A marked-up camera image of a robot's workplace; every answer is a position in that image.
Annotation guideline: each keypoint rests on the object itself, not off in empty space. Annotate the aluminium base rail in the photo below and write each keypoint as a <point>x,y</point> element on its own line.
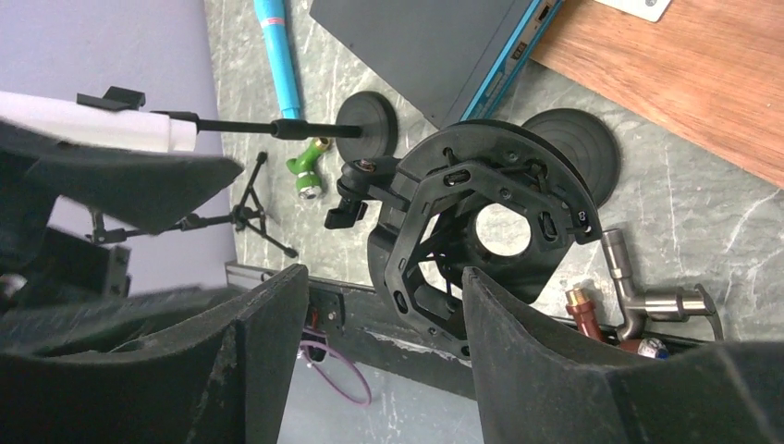
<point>380,331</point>

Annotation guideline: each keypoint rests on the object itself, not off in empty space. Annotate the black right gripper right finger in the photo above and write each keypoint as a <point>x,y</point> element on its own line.
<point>748,410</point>

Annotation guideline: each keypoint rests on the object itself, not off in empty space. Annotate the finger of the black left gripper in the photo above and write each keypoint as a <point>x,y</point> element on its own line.
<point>148,191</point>

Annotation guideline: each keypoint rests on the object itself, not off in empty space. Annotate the silver pipe fitting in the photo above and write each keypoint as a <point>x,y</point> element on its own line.
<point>637,306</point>

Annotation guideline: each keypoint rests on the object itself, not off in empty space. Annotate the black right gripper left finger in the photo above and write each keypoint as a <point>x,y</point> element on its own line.
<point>206,366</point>

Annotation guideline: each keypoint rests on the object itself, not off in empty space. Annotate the short black clip stand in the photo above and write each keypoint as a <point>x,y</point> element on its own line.
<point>366,123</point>

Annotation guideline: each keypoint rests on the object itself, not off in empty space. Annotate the wooden board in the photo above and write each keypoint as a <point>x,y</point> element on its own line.
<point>708,71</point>

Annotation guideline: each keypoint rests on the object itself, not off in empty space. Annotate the green pipe fitting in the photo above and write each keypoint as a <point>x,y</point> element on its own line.
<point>303,167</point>

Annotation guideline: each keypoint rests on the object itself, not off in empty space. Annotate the dark blue-edged electronics box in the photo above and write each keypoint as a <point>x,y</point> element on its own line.
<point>452,60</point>

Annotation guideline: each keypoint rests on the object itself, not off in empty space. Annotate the copper pipe fitting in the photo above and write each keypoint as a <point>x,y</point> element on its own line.
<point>582,310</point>

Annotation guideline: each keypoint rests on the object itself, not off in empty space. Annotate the black tripod shock mount stand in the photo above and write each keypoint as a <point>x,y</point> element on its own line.
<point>249,214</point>

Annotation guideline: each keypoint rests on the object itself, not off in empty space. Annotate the blue toy microphone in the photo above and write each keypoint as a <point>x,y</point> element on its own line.
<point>271,15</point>

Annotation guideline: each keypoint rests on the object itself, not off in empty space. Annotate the white microphone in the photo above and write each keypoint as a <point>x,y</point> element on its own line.
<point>85,125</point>

